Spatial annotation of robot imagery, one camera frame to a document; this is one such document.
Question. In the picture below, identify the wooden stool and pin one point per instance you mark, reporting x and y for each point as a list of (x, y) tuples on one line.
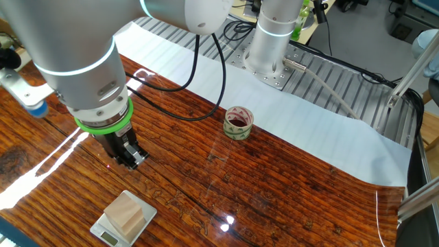
[(430, 130)]

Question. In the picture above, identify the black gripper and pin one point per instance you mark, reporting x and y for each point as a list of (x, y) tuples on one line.
[(115, 139)]

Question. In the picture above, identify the aluminium frame profile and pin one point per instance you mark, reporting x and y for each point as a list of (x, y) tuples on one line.
[(408, 75), (418, 202)]

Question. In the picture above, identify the person in light blue clothing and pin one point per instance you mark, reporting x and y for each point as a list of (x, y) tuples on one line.
[(423, 44)]

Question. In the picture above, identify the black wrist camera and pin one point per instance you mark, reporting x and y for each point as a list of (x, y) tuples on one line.
[(8, 58)]

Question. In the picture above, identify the light wooden block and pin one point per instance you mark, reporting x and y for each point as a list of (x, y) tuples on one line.
[(123, 216)]

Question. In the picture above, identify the patterned tape roll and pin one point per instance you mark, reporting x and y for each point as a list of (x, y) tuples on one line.
[(229, 132)]

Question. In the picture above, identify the green plastic bottle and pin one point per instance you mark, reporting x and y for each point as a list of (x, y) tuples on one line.
[(297, 32)]

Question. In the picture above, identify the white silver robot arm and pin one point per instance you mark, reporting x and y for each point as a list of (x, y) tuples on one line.
[(68, 51)]

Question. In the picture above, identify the white paper sheet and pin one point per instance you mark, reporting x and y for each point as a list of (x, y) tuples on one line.
[(308, 130)]

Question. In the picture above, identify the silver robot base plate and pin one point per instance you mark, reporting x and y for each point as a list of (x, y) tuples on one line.
[(271, 80)]

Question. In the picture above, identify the blue foam mat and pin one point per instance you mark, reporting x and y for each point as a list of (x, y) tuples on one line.
[(13, 233)]

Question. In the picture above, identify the silver camera bracket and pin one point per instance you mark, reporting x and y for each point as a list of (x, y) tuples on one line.
[(24, 91)]

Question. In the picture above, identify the wood grain vinyl mat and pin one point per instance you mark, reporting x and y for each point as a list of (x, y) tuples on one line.
[(274, 206)]

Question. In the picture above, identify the light wooden table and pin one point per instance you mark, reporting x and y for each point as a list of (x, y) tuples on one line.
[(315, 31)]

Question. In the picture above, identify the silver digital pocket scale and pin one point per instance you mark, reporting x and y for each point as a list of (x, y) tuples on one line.
[(148, 210)]

